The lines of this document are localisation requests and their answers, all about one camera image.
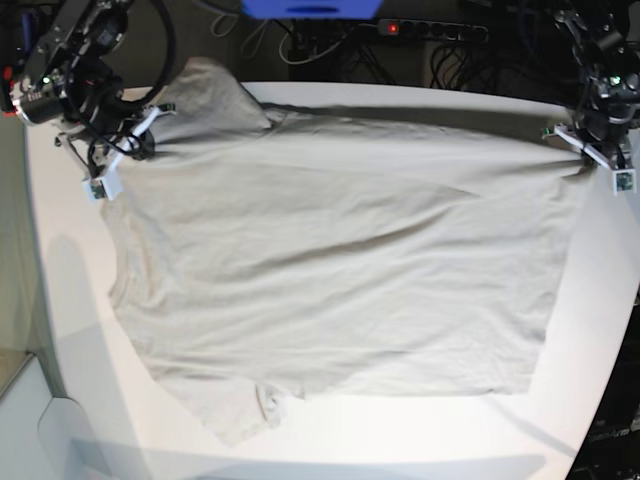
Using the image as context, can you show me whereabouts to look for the black power strip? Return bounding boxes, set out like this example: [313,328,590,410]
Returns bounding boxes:
[376,19,489,43]

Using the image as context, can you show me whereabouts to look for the beige t-shirt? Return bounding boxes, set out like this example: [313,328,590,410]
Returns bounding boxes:
[102,58,591,445]

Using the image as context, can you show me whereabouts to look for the blue plastic box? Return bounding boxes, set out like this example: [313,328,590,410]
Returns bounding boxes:
[242,0,382,20]

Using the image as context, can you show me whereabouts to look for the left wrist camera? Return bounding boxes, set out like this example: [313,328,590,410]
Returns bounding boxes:
[611,168,638,195]

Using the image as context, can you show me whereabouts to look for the white cable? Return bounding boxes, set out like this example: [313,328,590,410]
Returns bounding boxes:
[277,29,346,66]

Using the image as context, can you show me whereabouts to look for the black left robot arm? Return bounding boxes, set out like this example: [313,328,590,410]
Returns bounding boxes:
[546,1,639,181]

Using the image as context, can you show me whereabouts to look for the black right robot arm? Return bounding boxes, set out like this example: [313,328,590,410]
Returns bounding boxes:
[1,1,177,183]

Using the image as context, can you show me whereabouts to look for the red and blue clamp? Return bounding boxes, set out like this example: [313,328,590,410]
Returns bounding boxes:
[0,64,21,117]

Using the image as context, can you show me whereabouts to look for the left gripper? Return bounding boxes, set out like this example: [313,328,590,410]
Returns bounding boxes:
[541,123,635,171]

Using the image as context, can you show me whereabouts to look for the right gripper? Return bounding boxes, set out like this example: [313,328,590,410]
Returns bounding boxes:
[54,103,177,180]

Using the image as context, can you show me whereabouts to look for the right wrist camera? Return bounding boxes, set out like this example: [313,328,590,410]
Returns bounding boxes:
[82,170,123,204]

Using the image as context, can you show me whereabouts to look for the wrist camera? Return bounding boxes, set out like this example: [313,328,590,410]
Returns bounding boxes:
[611,168,638,195]
[82,170,123,204]

